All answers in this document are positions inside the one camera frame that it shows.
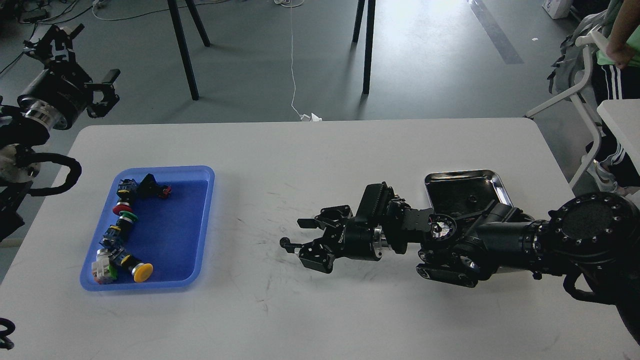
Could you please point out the white green terminal block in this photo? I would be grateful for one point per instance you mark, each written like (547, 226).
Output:
(102, 269)

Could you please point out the black stand leg left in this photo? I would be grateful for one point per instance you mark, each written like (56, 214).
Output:
(179, 32)

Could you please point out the white box on floor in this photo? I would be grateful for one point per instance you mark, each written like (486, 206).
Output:
(557, 9)

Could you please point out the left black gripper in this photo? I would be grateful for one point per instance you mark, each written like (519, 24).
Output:
(58, 95)

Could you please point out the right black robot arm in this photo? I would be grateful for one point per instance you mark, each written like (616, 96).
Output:
(592, 241)

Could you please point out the blue plastic tray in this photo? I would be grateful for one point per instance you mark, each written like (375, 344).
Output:
(170, 235)

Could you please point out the red push button switch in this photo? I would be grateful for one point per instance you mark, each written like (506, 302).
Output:
(127, 193)

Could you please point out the white side table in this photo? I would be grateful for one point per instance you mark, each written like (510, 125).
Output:
(622, 117)

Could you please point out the person in green shirt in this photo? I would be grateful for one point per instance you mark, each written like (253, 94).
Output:
(616, 77)

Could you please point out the metal tray with black mat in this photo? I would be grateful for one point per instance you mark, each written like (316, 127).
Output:
(448, 191)

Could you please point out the black stand leg right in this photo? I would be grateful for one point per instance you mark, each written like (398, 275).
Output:
(370, 6)

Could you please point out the black red connector part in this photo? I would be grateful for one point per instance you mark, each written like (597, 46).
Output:
(150, 188)

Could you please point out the green push button switch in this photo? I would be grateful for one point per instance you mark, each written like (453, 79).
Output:
(124, 223)

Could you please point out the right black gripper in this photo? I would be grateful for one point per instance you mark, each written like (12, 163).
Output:
(353, 240)

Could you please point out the yellow push button switch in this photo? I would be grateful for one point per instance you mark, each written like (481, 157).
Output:
(140, 271)

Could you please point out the white chair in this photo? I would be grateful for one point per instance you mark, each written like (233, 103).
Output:
(572, 73)

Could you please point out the black stand leg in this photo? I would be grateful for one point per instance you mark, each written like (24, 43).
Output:
(370, 6)
(179, 32)

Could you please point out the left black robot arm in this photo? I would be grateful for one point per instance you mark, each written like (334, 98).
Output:
(20, 164)

